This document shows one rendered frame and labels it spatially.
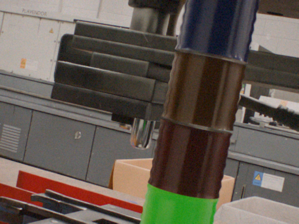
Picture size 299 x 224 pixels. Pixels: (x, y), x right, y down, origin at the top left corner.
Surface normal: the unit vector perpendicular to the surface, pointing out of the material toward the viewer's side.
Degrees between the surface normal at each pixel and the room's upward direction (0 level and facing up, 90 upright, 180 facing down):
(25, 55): 90
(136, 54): 90
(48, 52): 90
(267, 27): 90
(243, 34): 76
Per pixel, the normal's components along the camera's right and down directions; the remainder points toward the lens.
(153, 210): -0.68, -0.35
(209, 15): -0.27, -0.25
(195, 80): -0.37, 0.22
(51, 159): -0.45, -0.04
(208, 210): 0.66, -0.07
